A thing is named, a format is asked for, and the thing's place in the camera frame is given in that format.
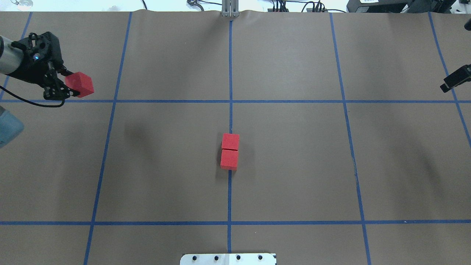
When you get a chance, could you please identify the aluminium frame post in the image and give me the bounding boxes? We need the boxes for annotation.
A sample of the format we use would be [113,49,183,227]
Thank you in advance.
[221,0,240,17]

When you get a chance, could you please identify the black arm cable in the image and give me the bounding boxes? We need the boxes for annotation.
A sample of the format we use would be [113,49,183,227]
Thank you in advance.
[0,85,66,108]

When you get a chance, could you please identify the red cube block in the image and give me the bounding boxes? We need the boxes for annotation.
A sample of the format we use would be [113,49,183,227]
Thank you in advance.
[220,149,239,171]
[222,133,240,151]
[64,72,95,98]

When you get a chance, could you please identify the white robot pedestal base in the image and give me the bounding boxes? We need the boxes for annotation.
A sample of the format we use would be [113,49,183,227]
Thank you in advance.
[180,253,277,265]

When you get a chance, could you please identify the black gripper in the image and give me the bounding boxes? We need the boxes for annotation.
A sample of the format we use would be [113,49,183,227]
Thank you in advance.
[7,32,79,100]

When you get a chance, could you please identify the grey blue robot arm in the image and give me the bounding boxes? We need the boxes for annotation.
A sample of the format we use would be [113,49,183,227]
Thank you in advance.
[0,32,81,108]

